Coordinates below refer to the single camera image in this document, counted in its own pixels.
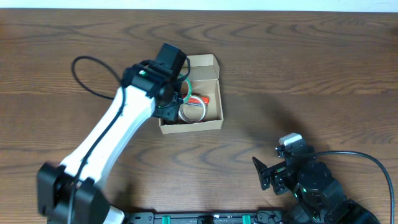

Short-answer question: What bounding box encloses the green tape roll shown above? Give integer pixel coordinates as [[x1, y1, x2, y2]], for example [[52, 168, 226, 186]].
[[179, 78, 192, 103]]

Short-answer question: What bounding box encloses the white tape roll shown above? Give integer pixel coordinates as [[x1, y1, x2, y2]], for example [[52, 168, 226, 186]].
[[178, 105, 207, 123]]

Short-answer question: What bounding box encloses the brown cardboard box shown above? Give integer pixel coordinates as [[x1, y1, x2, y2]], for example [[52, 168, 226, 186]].
[[159, 54, 224, 134]]

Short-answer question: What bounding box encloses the red stapler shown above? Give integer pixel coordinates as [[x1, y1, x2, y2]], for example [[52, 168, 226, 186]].
[[187, 95, 210, 106]]

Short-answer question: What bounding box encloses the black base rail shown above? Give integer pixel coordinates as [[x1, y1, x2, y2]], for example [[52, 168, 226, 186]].
[[123, 210, 284, 224]]

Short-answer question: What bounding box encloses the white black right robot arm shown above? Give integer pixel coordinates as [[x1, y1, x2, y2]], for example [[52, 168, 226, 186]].
[[252, 143, 379, 223]]

